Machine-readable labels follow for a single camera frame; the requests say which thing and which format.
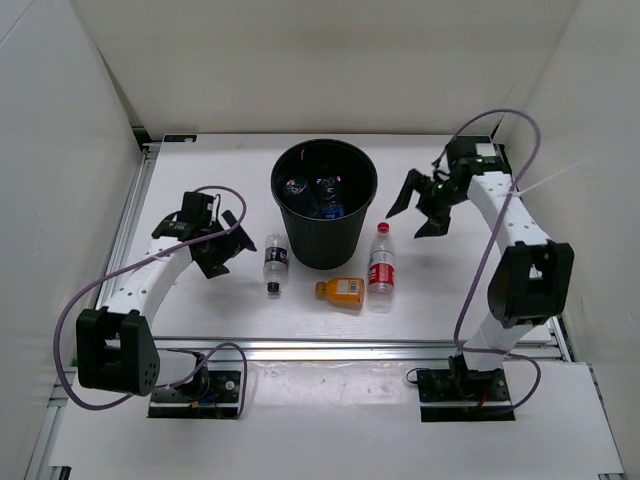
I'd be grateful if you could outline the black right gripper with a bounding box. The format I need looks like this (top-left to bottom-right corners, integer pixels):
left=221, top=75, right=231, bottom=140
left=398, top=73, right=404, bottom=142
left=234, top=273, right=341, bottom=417
left=386, top=169, right=466, bottom=239

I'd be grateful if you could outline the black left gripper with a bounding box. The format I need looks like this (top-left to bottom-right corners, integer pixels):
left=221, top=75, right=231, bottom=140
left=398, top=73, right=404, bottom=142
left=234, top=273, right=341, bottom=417
left=196, top=210, right=255, bottom=278

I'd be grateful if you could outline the clear bottle dark label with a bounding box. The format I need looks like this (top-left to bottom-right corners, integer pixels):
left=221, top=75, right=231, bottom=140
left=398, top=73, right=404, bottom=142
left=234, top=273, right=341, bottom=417
left=263, top=234, right=289, bottom=297

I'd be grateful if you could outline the clear bottle red label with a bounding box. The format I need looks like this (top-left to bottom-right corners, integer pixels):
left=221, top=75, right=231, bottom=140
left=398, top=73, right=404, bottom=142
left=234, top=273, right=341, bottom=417
left=367, top=222, right=395, bottom=311

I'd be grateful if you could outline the clear unlabelled plastic bottle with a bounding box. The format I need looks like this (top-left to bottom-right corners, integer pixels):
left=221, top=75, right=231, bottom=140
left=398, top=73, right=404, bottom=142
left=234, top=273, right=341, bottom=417
left=282, top=176, right=314, bottom=215

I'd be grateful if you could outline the clear bottle blue label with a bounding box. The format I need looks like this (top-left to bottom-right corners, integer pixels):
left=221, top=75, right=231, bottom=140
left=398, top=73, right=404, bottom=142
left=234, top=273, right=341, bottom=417
left=314, top=175, right=345, bottom=220

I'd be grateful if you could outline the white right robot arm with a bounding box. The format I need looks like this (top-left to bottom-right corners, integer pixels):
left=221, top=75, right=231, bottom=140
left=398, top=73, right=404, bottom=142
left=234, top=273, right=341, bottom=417
left=388, top=136, right=574, bottom=400

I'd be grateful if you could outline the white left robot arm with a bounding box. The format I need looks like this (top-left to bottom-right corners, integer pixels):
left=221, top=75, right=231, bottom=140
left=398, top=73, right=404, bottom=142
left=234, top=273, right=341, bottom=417
left=76, top=191, right=256, bottom=400

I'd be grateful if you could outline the black plastic bin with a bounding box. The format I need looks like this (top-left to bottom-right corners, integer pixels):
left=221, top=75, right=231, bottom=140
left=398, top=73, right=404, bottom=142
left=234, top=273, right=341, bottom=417
left=270, top=139, right=378, bottom=270

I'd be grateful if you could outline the orange juice bottle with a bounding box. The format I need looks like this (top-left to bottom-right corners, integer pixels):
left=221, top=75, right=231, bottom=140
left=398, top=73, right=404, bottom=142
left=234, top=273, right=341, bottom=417
left=315, top=277, right=365, bottom=310

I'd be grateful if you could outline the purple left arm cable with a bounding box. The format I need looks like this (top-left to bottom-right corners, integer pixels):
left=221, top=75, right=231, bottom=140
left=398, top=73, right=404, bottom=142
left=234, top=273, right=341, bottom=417
left=52, top=184, right=250, bottom=419

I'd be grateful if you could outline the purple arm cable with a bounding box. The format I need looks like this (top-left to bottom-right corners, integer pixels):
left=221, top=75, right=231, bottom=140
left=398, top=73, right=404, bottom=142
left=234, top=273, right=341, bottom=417
left=52, top=184, right=250, bottom=419
left=432, top=108, right=544, bottom=412

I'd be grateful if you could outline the white cable tie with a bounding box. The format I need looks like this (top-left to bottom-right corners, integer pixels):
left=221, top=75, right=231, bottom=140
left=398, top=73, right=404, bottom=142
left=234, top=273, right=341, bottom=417
left=512, top=158, right=591, bottom=198

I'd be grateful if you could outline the aluminium front frame rail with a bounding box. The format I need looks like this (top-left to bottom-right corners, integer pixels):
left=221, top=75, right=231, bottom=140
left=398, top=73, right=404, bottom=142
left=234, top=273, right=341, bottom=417
left=154, top=336, right=571, bottom=362

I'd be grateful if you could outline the aluminium frame rail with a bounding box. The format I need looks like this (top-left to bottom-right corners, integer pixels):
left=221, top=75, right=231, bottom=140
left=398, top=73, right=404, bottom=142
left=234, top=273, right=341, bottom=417
left=102, top=144, right=161, bottom=286
left=154, top=336, right=571, bottom=362

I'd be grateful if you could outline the aluminium left frame rail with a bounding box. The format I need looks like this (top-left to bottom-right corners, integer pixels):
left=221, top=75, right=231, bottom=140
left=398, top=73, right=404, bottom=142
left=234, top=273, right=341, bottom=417
left=102, top=144, right=161, bottom=286

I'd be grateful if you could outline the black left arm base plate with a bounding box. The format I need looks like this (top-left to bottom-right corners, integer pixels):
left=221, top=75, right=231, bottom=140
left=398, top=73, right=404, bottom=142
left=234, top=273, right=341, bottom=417
left=147, top=366, right=242, bottom=420

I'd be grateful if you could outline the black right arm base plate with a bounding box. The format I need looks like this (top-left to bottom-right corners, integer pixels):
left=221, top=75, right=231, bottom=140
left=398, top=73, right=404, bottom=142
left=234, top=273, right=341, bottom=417
left=406, top=368, right=515, bottom=423

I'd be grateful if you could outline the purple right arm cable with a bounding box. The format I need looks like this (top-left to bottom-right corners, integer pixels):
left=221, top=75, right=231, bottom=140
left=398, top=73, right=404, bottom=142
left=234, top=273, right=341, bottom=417
left=432, top=108, right=544, bottom=412

